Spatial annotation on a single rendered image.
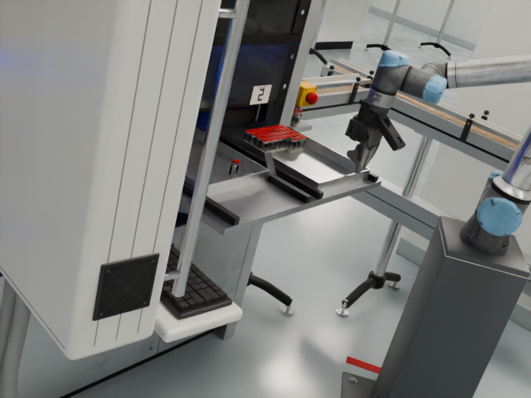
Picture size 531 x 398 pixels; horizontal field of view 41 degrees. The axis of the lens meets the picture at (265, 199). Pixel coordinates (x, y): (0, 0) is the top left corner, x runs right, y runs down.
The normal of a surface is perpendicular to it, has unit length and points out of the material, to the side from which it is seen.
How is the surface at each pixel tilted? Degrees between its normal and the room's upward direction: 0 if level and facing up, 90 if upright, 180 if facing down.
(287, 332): 0
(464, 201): 90
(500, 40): 90
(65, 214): 90
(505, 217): 97
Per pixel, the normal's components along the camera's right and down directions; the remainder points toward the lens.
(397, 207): -0.65, 0.18
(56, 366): 0.72, 0.44
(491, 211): -0.40, 0.43
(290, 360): 0.23, -0.88
